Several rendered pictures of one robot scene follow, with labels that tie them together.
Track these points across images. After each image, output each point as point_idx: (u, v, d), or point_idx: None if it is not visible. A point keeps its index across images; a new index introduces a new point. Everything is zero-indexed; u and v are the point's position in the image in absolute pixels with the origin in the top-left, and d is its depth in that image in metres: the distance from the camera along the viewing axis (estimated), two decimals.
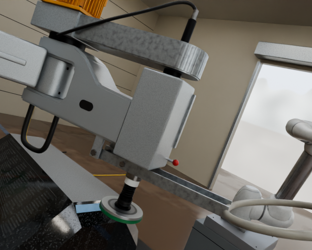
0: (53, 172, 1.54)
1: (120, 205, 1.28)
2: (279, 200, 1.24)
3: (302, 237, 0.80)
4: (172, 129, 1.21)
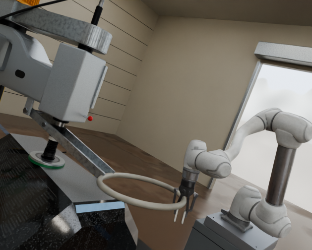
0: (53, 172, 1.54)
1: (48, 157, 1.65)
2: (154, 180, 1.64)
3: (124, 201, 1.19)
4: (84, 91, 1.58)
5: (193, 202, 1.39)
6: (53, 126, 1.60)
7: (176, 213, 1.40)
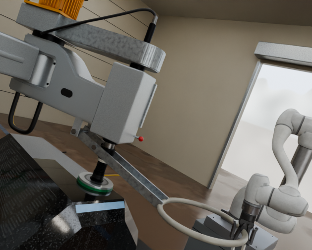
0: (53, 172, 1.54)
1: None
2: (204, 205, 1.63)
3: (199, 238, 1.17)
4: (137, 111, 1.52)
5: (253, 235, 1.39)
6: (103, 148, 1.54)
7: None
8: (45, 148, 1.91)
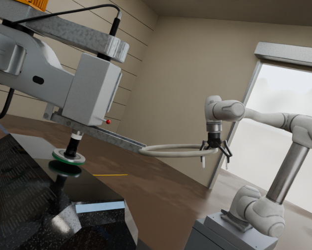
0: (53, 172, 1.54)
1: (69, 154, 1.76)
2: (178, 145, 1.87)
3: (177, 155, 1.41)
4: (104, 97, 1.72)
5: (226, 148, 1.51)
6: None
7: (203, 160, 1.57)
8: (45, 148, 1.91)
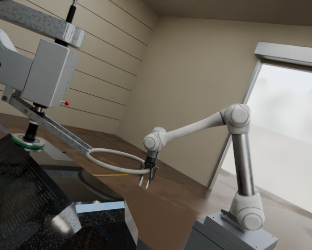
0: (53, 172, 1.54)
1: (27, 137, 1.89)
2: (119, 152, 2.15)
3: (118, 170, 1.70)
4: (63, 81, 1.85)
5: (154, 173, 1.88)
6: (35, 112, 1.83)
7: (141, 180, 1.90)
8: (45, 148, 1.91)
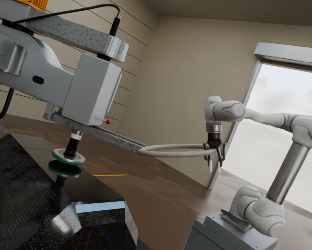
0: (53, 172, 1.54)
1: (67, 153, 1.77)
2: (178, 145, 1.87)
3: (177, 155, 1.40)
4: (104, 97, 1.72)
5: (223, 152, 1.52)
6: None
7: (210, 164, 1.55)
8: (45, 148, 1.91)
